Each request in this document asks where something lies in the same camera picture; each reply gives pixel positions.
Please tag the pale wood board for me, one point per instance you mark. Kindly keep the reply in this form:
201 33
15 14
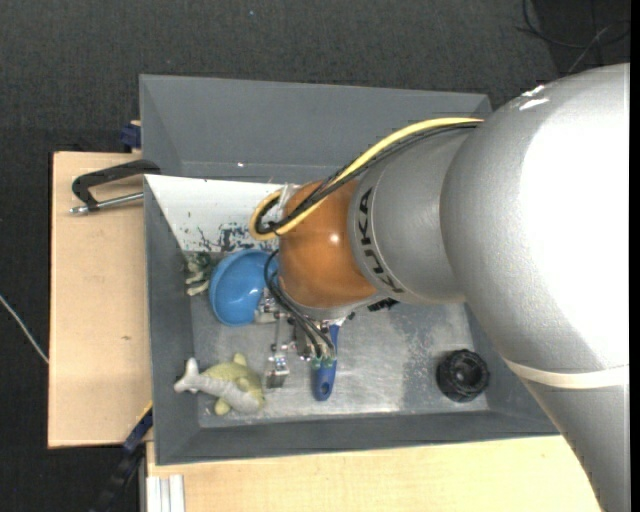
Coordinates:
95 300

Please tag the grey metal bin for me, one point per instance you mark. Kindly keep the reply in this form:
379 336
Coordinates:
380 370

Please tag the blue bowl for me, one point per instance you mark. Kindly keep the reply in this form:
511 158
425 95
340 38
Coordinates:
235 290

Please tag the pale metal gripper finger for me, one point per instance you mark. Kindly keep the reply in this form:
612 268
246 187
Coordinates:
278 372
275 334

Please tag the green and white toy figure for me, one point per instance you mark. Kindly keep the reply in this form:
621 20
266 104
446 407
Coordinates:
197 275

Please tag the grey and yellow toy dolphin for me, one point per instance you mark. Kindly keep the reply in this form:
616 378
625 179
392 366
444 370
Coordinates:
230 385

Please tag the black round cap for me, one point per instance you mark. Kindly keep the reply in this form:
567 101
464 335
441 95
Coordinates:
462 376

